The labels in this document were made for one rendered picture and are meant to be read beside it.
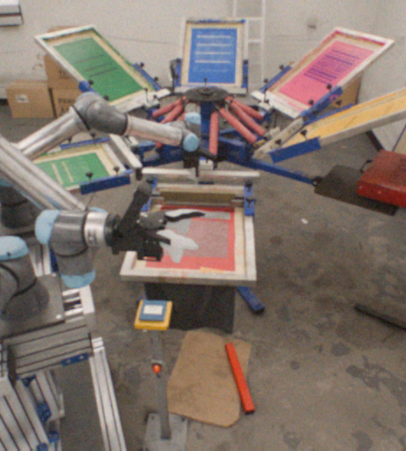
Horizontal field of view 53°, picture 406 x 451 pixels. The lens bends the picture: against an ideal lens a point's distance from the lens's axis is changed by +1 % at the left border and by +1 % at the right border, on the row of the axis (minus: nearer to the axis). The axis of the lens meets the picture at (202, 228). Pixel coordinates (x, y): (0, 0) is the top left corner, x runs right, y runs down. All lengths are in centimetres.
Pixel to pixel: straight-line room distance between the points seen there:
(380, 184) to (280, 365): 123
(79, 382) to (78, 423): 23
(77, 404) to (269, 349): 120
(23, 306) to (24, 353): 20
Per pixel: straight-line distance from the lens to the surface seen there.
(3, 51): 694
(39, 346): 141
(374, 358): 289
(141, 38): 622
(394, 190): 231
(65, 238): 89
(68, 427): 231
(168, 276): 174
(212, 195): 216
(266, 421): 249
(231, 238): 200
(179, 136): 180
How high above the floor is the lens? 217
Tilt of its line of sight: 36 degrees down
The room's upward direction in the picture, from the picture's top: straight up
